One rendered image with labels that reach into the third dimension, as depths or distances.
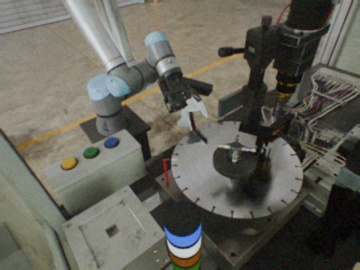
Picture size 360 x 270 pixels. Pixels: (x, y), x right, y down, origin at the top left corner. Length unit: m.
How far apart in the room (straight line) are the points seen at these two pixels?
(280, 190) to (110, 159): 0.48
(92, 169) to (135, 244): 0.28
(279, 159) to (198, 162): 0.21
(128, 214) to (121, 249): 0.08
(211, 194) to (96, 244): 0.28
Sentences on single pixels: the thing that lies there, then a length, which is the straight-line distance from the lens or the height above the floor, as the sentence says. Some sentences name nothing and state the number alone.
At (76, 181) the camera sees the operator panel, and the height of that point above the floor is 0.89.
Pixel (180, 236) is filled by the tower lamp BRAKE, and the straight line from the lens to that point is 0.28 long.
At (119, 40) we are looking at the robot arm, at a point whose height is 1.10.
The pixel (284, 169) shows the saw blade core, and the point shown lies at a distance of 0.64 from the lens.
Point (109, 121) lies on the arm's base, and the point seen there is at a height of 0.81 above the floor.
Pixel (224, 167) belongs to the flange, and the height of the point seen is 0.96.
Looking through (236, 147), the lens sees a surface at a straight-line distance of 0.59.
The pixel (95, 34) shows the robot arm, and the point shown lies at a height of 1.17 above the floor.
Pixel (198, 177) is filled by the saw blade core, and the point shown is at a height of 0.95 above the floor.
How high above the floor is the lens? 1.41
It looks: 42 degrees down
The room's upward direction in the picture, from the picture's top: 5 degrees counter-clockwise
